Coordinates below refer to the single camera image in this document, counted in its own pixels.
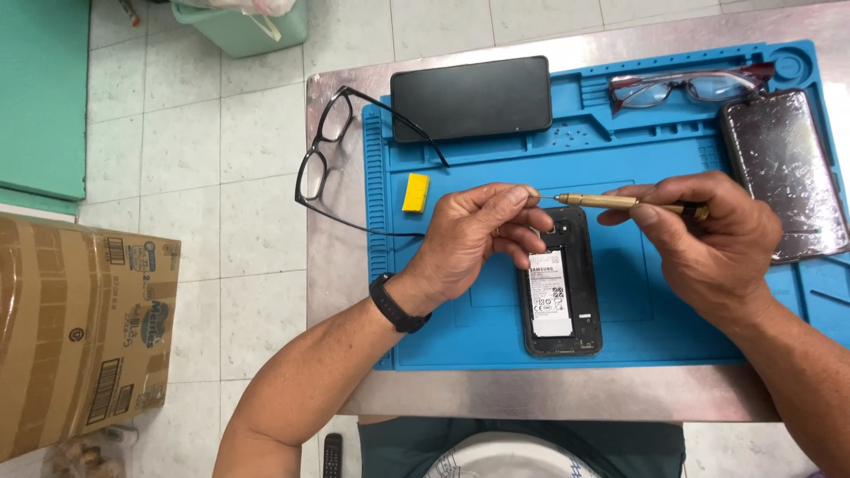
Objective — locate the person's left hand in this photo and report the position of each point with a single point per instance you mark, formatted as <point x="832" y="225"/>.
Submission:
<point x="458" y="239"/>

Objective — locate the person's right hand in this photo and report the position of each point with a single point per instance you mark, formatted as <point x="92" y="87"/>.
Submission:
<point x="717" y="245"/>

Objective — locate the brass precision screwdriver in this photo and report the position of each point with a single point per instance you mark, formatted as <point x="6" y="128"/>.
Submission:
<point x="597" y="200"/>

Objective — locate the yellow block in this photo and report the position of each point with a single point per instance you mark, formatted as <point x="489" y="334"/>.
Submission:
<point x="416" y="192"/>

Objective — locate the black wristband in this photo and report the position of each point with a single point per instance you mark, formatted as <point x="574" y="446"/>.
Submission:
<point x="398" y="307"/>

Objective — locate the blue silicone repair mat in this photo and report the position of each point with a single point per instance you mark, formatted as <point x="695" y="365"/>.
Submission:
<point x="664" y="332"/>

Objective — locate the cracked dark phone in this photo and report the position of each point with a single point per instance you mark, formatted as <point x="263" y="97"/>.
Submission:
<point x="780" y="159"/>

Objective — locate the opened black phone with battery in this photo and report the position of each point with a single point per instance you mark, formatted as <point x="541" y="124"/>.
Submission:
<point x="584" y="292"/>

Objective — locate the black smartphone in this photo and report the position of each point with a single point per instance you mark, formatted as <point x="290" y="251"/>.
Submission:
<point x="471" y="98"/>

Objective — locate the group of tiny screws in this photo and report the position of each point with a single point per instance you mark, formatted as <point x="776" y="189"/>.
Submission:
<point x="571" y="135"/>

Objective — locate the black-framed glasses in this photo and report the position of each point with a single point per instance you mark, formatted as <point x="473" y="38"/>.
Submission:
<point x="312" y="174"/>

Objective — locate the red-framed glasses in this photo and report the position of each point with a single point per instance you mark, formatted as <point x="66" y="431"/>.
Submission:
<point x="690" y="86"/>

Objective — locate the person's dark green shirt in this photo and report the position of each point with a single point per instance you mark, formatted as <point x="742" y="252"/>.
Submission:
<point x="398" y="451"/>

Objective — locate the black remote control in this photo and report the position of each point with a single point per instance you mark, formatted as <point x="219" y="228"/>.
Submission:
<point x="332" y="457"/>

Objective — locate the green plastic bin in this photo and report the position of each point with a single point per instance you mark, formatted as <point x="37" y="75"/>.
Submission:
<point x="246" y="30"/>

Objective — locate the white plastic bag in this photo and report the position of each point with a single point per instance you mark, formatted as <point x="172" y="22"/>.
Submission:
<point x="239" y="5"/>

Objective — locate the brown cardboard box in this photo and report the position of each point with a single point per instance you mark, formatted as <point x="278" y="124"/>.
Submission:
<point x="73" y="332"/>

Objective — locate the clear bag of brown items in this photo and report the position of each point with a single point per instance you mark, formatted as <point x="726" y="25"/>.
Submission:
<point x="86" y="458"/>

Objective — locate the green board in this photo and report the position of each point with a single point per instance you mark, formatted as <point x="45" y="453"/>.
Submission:
<point x="40" y="99"/>

